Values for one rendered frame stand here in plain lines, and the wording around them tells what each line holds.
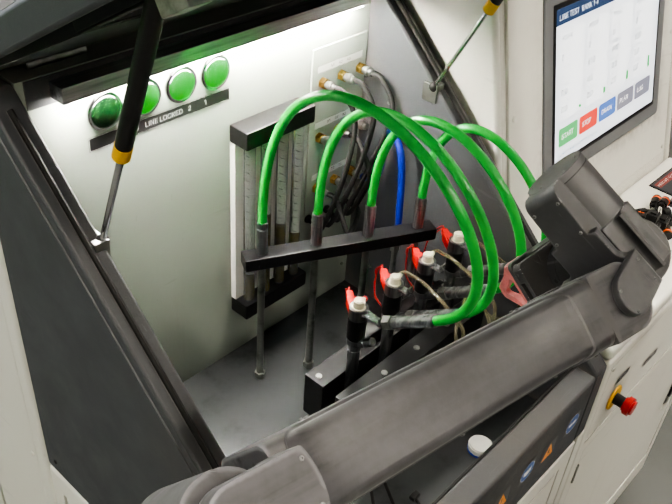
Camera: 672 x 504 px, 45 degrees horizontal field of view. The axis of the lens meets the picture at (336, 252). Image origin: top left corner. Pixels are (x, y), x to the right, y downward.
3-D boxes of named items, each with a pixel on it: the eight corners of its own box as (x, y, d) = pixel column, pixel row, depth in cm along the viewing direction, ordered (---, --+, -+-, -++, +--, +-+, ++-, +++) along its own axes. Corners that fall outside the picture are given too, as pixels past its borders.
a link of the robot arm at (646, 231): (654, 297, 68) (690, 251, 70) (601, 236, 67) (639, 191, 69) (603, 304, 75) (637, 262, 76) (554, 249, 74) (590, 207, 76)
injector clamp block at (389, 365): (346, 475, 128) (354, 409, 119) (300, 439, 133) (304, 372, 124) (471, 368, 149) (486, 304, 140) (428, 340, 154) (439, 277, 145)
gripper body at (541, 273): (507, 267, 79) (549, 257, 72) (580, 216, 83) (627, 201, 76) (542, 324, 80) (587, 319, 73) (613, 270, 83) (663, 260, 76)
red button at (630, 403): (622, 426, 147) (631, 406, 144) (602, 414, 149) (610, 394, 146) (635, 411, 151) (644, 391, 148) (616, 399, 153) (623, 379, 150)
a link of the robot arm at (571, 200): (561, 351, 70) (641, 323, 63) (473, 254, 69) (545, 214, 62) (608, 268, 77) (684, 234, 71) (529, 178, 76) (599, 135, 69)
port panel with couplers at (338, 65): (316, 223, 144) (327, 56, 125) (303, 215, 145) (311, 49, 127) (365, 196, 152) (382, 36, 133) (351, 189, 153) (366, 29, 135)
